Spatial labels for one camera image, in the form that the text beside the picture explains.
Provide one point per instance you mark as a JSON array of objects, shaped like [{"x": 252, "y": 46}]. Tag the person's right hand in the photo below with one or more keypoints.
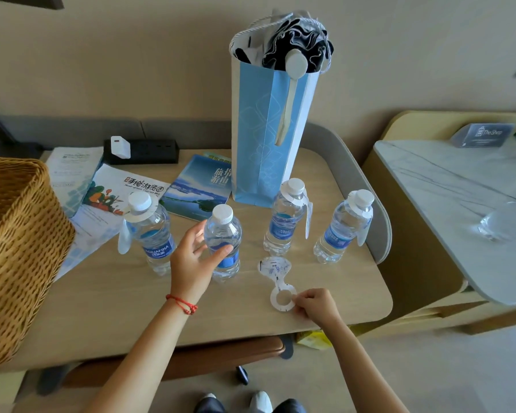
[{"x": 318, "y": 307}]

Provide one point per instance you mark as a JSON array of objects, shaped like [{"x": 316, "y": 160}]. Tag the person's left hand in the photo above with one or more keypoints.
[{"x": 187, "y": 275}]

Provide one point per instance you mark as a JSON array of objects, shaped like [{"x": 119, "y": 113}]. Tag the clear plastic water bottle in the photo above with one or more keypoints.
[
  {"x": 337, "y": 238},
  {"x": 157, "y": 249},
  {"x": 223, "y": 230},
  {"x": 281, "y": 227}
]

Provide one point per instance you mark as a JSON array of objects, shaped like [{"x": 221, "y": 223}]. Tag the woven wicker basket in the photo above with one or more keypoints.
[{"x": 21, "y": 253}]

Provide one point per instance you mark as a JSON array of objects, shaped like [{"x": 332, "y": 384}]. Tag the person's left forearm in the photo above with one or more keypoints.
[{"x": 142, "y": 369}]

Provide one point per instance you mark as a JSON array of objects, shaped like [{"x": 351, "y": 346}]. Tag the person's right forearm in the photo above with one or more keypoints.
[{"x": 361, "y": 374}]

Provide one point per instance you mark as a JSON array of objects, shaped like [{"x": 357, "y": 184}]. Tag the person's right leg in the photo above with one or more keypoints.
[{"x": 290, "y": 407}]

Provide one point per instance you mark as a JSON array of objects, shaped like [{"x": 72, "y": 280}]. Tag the person's leg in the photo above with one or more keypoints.
[
  {"x": 211, "y": 407},
  {"x": 290, "y": 407}
]

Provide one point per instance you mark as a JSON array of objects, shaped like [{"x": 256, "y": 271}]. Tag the person's right shoe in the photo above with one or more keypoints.
[{"x": 260, "y": 402}]

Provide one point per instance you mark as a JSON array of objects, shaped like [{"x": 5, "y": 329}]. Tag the person's shoe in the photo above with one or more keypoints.
[
  {"x": 207, "y": 396},
  {"x": 260, "y": 402}
]

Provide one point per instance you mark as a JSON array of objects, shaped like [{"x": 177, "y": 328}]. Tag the person's left shoe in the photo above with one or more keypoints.
[{"x": 207, "y": 396}]

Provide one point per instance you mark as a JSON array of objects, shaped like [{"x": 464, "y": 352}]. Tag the person's left leg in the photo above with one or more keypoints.
[{"x": 211, "y": 407}]

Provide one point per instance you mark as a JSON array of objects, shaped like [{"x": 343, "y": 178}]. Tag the yellow plastic bag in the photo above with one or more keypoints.
[{"x": 314, "y": 339}]

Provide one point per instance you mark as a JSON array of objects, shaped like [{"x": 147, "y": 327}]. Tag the light wooden table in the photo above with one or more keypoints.
[{"x": 112, "y": 305}]

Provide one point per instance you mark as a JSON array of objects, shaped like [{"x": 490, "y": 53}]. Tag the blue landscape booklet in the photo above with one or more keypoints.
[{"x": 193, "y": 189}]

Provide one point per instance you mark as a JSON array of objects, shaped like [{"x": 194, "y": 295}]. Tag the illustrated map leaflet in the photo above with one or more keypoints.
[{"x": 124, "y": 184}]

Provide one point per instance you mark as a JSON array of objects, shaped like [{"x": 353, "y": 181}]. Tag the green leaflet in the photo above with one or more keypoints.
[{"x": 219, "y": 157}]

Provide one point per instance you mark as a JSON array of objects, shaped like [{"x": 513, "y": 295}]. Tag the black power strip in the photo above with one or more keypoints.
[{"x": 155, "y": 151}]

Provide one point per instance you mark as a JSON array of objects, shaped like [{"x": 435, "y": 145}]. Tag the white plug charger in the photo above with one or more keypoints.
[{"x": 120, "y": 147}]

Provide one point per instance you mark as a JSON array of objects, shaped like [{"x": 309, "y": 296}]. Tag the blue paper gift bag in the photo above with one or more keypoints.
[{"x": 258, "y": 146}]

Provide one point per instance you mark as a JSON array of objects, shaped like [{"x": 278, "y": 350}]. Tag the grey padded table surround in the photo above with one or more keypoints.
[{"x": 339, "y": 159}]

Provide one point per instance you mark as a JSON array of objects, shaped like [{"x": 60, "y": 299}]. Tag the white card blue border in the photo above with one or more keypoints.
[{"x": 73, "y": 167}]

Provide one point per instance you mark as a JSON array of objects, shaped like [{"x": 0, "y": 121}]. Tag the clear drinking glass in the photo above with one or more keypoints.
[{"x": 505, "y": 223}]

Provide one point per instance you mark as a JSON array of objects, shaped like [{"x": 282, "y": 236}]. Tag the dark metal desk lamp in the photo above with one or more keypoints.
[{"x": 13, "y": 150}]

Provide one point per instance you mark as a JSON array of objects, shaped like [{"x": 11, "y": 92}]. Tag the clear acrylic sign stand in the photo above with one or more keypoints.
[{"x": 481, "y": 135}]

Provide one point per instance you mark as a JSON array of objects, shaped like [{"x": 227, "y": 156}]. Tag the black white folded umbrella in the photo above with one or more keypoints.
[{"x": 296, "y": 62}]

